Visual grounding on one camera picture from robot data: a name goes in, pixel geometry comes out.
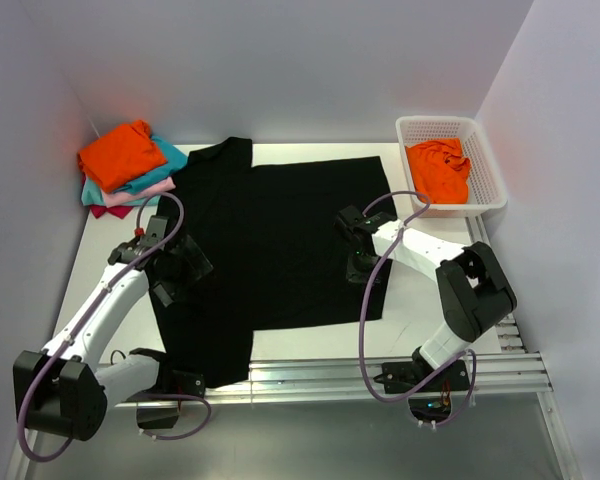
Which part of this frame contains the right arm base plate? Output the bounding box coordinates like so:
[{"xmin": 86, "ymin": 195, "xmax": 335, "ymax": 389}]
[{"xmin": 373, "ymin": 360, "xmax": 470, "ymax": 395}]

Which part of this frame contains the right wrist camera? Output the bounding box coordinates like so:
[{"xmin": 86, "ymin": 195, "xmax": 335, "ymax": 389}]
[{"xmin": 334, "ymin": 205, "xmax": 397, "ymax": 237}]

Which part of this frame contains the pink folded t shirt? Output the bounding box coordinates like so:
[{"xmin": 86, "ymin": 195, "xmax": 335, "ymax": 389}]
[{"xmin": 102, "ymin": 177, "xmax": 175, "ymax": 208}]

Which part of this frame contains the magenta folded t shirt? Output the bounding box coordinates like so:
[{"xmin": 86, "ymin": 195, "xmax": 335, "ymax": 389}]
[{"xmin": 88, "ymin": 205, "xmax": 133, "ymax": 219}]

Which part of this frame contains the orange folded t shirt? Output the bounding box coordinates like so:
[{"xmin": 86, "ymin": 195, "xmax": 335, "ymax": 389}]
[{"xmin": 77, "ymin": 120, "xmax": 167, "ymax": 193}]

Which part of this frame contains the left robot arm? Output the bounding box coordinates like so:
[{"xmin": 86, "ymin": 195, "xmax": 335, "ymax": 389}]
[{"xmin": 13, "ymin": 233, "xmax": 212, "ymax": 445}]

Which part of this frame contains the aluminium mounting rail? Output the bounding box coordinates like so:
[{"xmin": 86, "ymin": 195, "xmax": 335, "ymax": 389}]
[{"xmin": 114, "ymin": 352, "xmax": 554, "ymax": 411}]

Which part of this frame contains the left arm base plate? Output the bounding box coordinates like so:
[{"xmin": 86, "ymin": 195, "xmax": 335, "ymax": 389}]
[{"xmin": 170, "ymin": 370, "xmax": 206, "ymax": 398}]

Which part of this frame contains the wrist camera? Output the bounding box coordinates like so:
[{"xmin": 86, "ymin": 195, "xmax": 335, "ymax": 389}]
[
  {"xmin": 134, "ymin": 215, "xmax": 173, "ymax": 248},
  {"xmin": 334, "ymin": 205, "xmax": 397, "ymax": 237}
]

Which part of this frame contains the teal folded t shirt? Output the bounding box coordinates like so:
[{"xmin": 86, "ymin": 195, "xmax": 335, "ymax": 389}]
[{"xmin": 80, "ymin": 135, "xmax": 188, "ymax": 207}]

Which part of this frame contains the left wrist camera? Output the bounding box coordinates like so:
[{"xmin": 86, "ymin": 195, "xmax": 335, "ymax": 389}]
[{"xmin": 134, "ymin": 215, "xmax": 173, "ymax": 248}]

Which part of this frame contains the white plastic basket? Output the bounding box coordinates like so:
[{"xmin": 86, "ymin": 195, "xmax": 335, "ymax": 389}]
[{"xmin": 395, "ymin": 115, "xmax": 507, "ymax": 218}]

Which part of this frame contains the orange crumpled t shirt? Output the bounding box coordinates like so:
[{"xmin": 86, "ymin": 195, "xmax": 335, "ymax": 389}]
[{"xmin": 405, "ymin": 138, "xmax": 471, "ymax": 205}]

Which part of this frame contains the black t shirt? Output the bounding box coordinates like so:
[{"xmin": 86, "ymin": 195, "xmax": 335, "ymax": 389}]
[{"xmin": 152, "ymin": 137, "xmax": 395, "ymax": 388}]

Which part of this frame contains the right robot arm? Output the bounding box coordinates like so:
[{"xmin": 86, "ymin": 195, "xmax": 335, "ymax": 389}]
[{"xmin": 335, "ymin": 213, "xmax": 517, "ymax": 371}]

